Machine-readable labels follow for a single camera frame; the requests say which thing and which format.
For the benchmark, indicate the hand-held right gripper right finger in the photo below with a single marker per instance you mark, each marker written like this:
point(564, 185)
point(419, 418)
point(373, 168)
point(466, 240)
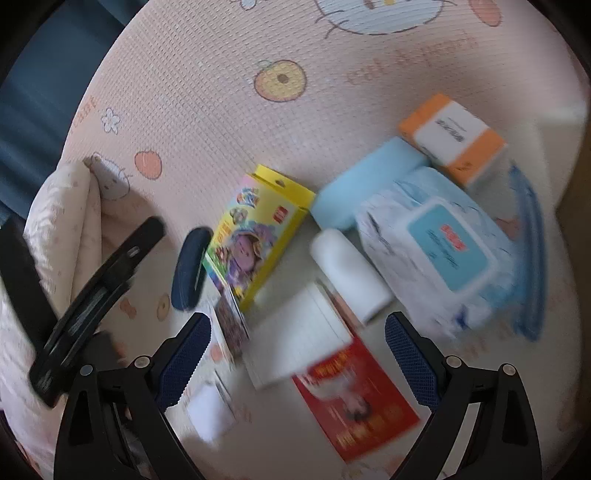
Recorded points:
point(411, 364)

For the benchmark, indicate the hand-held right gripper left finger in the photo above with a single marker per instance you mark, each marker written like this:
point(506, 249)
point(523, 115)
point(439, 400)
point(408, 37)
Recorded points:
point(184, 364)

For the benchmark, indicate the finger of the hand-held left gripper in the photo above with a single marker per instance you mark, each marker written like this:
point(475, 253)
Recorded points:
point(106, 286)

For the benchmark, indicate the baby wipes pack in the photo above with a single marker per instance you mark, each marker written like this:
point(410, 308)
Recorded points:
point(438, 249)

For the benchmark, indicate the light blue box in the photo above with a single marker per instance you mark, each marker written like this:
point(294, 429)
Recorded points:
point(364, 180)

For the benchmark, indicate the white paper sheet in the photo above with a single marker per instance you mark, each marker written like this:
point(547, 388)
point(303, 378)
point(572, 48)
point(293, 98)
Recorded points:
point(210, 408)

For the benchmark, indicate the colourful sticker pack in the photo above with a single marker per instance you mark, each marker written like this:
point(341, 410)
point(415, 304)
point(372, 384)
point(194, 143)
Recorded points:
point(233, 323)

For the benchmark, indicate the red booklet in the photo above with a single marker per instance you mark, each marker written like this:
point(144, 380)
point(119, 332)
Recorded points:
point(360, 406)

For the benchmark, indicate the pale pink printed cloth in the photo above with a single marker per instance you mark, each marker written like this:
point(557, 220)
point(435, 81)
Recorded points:
point(60, 217)

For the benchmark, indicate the navy glasses case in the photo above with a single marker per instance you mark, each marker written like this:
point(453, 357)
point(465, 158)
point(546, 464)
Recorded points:
point(189, 267)

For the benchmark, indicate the white paper roll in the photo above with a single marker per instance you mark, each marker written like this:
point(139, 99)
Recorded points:
point(351, 272)

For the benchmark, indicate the lined white notepad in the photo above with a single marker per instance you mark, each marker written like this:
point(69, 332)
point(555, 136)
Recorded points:
point(295, 337)

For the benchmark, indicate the yellow toy box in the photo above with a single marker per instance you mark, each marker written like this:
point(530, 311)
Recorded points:
point(258, 230)

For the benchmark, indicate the blue plastic lid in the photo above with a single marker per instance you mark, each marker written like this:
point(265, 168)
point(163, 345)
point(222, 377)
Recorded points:
point(531, 240)

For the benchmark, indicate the dark blue fabric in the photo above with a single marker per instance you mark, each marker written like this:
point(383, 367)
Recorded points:
point(41, 92)

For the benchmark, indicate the cartoon printed play mat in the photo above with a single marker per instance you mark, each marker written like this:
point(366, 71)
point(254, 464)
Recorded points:
point(207, 115)

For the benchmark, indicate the orange and white box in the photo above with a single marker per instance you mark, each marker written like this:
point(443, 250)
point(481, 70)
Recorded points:
point(455, 136)

